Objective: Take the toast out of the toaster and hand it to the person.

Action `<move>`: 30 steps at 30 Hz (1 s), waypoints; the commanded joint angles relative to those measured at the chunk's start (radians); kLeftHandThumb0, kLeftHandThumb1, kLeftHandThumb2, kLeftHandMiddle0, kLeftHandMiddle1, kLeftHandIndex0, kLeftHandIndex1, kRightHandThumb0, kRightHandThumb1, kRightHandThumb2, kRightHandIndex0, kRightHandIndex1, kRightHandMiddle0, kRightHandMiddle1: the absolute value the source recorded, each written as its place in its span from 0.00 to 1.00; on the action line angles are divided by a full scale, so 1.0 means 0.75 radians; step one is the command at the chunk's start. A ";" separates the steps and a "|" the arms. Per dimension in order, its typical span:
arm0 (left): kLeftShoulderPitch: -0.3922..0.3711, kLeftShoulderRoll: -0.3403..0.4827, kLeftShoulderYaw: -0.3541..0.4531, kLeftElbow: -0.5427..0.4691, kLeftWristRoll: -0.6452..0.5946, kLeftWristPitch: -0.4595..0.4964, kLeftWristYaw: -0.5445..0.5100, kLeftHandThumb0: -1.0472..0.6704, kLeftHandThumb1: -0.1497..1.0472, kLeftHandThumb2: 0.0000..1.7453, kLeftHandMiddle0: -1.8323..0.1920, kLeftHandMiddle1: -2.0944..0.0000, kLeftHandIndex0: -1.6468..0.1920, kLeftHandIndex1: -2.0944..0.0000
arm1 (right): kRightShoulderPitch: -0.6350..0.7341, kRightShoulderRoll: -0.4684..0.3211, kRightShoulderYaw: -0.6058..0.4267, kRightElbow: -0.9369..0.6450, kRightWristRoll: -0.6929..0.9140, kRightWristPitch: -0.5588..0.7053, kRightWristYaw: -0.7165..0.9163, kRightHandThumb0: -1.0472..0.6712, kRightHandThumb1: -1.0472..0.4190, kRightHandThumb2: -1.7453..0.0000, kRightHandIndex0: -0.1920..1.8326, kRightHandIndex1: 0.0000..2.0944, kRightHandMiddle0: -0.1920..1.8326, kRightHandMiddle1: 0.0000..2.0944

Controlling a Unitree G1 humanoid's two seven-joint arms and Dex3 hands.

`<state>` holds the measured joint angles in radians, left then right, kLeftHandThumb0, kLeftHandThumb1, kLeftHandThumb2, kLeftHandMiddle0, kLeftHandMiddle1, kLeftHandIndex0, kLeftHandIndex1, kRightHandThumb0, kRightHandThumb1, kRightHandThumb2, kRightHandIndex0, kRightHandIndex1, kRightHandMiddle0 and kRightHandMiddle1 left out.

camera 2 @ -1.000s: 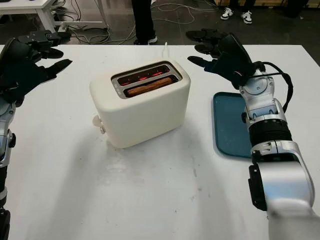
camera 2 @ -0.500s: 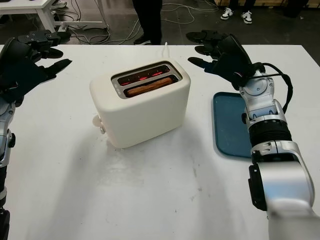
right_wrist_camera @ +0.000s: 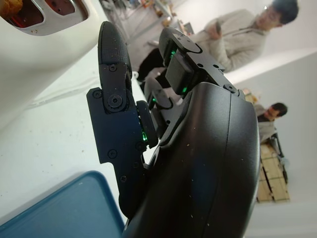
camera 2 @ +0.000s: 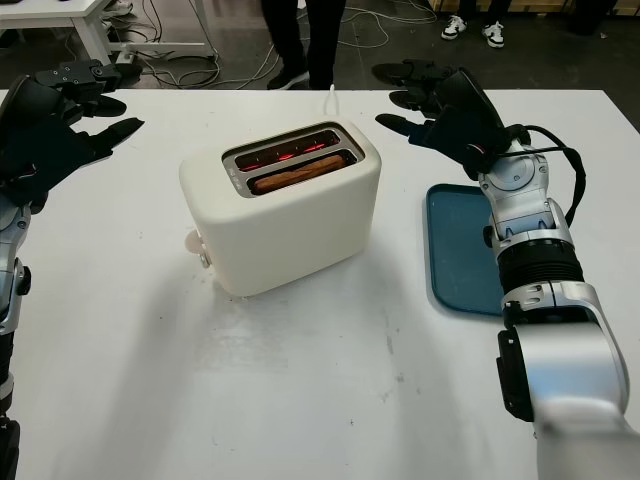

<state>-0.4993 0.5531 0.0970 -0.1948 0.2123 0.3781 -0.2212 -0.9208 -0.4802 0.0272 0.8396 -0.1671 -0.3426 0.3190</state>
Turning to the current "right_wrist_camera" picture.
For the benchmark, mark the black chair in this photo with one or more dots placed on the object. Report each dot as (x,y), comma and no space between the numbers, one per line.
(278,143)

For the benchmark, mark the person in white sneakers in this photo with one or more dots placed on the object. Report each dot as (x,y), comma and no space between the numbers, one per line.
(265,124)

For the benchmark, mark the blue plastic tray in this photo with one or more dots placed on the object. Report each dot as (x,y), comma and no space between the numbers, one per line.
(62,208)

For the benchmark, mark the wooden crate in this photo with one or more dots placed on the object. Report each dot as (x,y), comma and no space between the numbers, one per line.
(272,178)

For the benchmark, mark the person in black trousers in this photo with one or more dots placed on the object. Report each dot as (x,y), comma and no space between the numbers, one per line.
(237,42)

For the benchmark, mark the white two-slot toaster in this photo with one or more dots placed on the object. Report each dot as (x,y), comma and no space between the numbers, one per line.
(37,57)

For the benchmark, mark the dark phone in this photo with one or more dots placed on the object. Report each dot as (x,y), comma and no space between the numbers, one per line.
(218,27)

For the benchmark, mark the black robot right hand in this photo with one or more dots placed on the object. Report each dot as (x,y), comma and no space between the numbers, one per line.
(210,153)

